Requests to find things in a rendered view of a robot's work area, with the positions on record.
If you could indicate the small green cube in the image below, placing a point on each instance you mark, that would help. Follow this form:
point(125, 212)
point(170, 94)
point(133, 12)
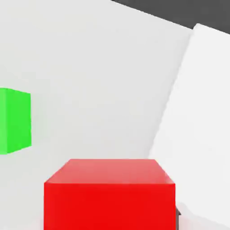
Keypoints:
point(15, 120)

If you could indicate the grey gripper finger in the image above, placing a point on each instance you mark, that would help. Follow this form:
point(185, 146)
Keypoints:
point(185, 221)

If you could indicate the small red cube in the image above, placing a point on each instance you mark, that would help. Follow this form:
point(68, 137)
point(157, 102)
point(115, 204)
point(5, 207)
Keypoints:
point(109, 204)

